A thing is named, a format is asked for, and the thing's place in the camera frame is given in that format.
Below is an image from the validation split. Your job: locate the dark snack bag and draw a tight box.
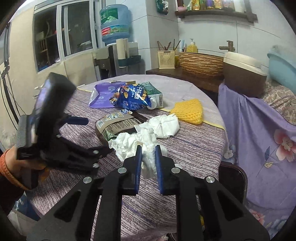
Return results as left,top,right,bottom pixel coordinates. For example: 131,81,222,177
95,109,147,145

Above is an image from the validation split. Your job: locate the purple tissue package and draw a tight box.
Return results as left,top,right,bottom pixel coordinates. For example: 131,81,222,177
88,82,125,108

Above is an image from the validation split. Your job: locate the white tissue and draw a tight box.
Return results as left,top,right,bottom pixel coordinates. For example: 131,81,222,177
134,114,180,138
108,128,168,179

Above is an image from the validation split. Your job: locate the blue chip bag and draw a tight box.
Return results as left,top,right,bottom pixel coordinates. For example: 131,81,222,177
109,84,152,110

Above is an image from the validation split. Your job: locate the green milk carton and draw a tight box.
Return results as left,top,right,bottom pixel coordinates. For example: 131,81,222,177
142,82,164,110

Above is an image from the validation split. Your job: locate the yellow foam fruit net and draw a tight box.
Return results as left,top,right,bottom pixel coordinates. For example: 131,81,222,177
170,98,203,125

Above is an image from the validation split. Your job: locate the left hand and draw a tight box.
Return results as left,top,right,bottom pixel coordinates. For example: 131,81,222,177
1,146,51,191

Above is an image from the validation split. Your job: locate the purple striped tablecloth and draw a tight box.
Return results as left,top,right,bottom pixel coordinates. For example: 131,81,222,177
28,75,227,240

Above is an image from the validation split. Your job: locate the water dispenser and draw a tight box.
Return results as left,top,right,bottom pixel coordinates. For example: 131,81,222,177
93,44,119,80

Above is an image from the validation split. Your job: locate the purple floral cloth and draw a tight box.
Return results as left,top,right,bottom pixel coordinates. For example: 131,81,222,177
218,84,295,240

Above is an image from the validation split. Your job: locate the blue water jug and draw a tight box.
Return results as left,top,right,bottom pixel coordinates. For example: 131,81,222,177
99,4,132,45

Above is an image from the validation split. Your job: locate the beige utensil holder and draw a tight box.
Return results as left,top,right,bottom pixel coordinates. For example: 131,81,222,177
158,51,175,69

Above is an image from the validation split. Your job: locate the wooden counter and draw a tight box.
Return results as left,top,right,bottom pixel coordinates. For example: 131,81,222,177
145,67,224,93

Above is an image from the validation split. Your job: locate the paisley patterned cloth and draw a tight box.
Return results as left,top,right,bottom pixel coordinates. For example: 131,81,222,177
262,78,296,126

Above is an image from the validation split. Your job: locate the woven basket sink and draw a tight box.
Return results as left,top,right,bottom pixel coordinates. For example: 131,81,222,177
179,52,223,77

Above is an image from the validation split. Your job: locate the brown white rice cooker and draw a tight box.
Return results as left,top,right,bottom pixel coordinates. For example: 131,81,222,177
223,52,267,98

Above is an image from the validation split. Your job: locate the yellow soap bottle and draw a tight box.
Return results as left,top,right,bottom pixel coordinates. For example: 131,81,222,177
186,38,198,53

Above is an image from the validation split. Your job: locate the light blue basin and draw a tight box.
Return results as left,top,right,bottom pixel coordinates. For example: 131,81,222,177
267,45,296,94

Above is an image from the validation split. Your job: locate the wooden framed mirror shelf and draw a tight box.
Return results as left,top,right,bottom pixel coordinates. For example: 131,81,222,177
175,0,258,23

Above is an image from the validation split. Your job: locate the window frame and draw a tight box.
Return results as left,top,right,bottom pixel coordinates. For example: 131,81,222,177
33,1,101,73

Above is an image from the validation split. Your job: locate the green wall tissue pouch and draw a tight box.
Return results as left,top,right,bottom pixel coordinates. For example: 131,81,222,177
156,0,169,15

